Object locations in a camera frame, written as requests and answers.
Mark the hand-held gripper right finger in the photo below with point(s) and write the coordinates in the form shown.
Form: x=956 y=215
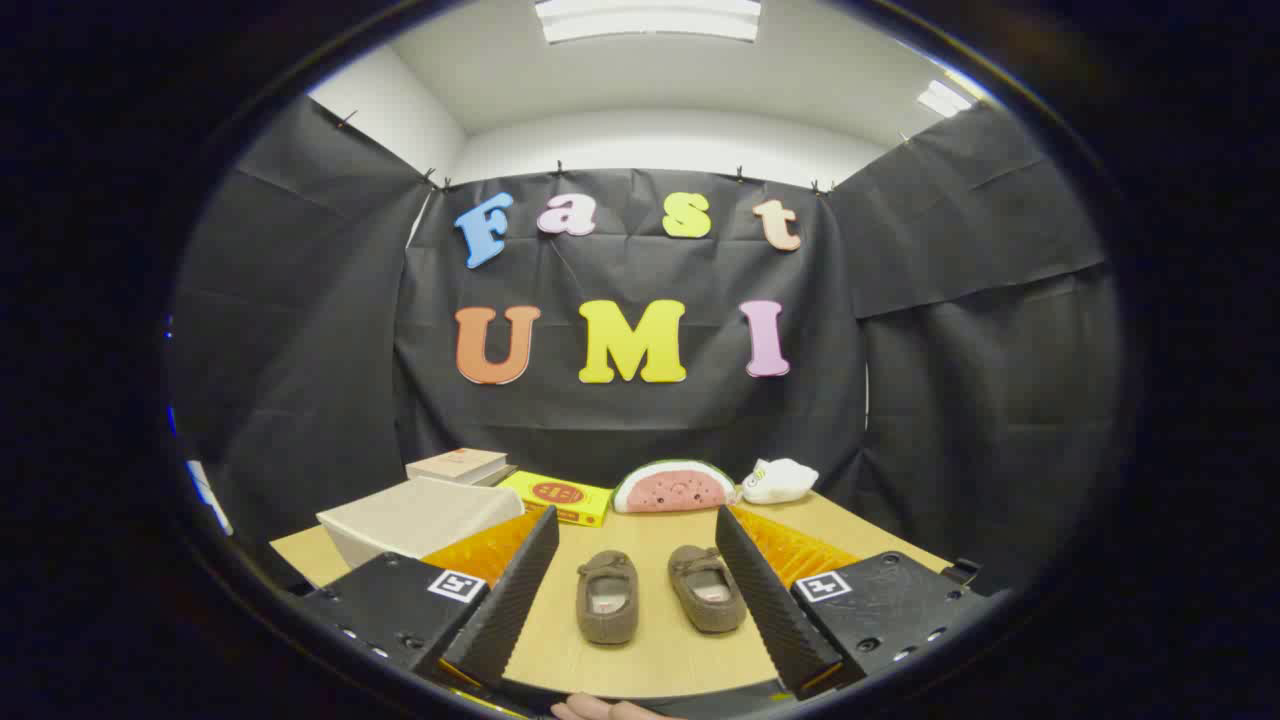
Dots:
x=770 y=610

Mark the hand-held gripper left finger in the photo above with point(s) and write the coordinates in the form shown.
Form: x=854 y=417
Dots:
x=505 y=610

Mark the brown fuzzy shoe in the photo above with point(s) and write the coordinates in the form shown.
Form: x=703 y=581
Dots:
x=607 y=565
x=690 y=560

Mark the cream fabric storage box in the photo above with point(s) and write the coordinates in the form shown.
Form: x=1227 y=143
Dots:
x=410 y=515

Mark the yellow book with red circle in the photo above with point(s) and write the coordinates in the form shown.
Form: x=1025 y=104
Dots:
x=560 y=495

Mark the white plush toy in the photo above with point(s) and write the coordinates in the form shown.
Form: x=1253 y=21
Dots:
x=780 y=482

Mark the beige cover book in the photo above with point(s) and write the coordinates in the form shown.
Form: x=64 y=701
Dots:
x=455 y=465

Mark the watermelon slice plush toy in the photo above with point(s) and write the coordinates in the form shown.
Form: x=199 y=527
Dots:
x=670 y=490

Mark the small ceiling light panel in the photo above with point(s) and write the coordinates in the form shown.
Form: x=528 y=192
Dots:
x=943 y=98

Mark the large ceiling light panel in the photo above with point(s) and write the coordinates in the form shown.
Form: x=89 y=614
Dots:
x=650 y=20

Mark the black table edge bracket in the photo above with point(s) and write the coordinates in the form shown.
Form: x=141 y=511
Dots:
x=962 y=572

